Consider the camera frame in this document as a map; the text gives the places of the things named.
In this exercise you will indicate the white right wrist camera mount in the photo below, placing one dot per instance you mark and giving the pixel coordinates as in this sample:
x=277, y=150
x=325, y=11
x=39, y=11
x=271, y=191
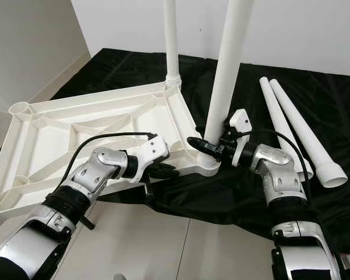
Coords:
x=242, y=122

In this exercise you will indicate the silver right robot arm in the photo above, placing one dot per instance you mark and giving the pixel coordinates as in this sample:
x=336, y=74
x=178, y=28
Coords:
x=286, y=181

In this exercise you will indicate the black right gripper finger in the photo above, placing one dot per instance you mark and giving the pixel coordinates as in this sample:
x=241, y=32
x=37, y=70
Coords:
x=230, y=129
x=203, y=148

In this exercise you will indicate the black tablecloth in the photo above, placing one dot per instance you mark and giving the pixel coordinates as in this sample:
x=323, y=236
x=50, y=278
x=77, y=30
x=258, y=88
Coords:
x=227, y=198

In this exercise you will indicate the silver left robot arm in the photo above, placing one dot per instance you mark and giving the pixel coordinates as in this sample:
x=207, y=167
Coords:
x=81, y=181

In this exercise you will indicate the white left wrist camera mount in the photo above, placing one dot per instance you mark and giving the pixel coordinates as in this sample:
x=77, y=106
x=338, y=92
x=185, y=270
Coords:
x=151, y=151

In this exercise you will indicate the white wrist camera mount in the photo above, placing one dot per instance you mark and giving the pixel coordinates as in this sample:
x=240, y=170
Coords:
x=242, y=122
x=151, y=151

